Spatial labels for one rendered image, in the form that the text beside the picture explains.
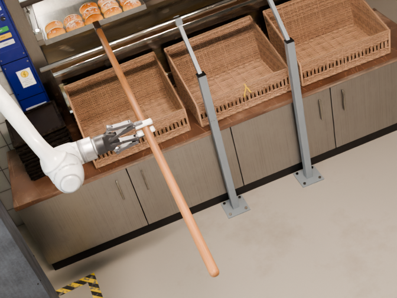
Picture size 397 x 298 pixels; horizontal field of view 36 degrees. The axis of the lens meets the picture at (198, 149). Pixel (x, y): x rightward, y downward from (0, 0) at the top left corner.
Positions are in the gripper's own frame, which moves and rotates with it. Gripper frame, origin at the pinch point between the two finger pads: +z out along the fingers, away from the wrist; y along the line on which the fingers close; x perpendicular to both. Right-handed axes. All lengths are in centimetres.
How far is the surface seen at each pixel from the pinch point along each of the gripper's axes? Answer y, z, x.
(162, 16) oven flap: 16, 38, -117
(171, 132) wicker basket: 57, 17, -68
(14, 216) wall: 112, -88, -118
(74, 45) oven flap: 16, -13, -118
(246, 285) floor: 119, 23, -3
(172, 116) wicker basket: 48, 20, -68
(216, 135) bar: 62, 39, -57
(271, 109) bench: 63, 73, -61
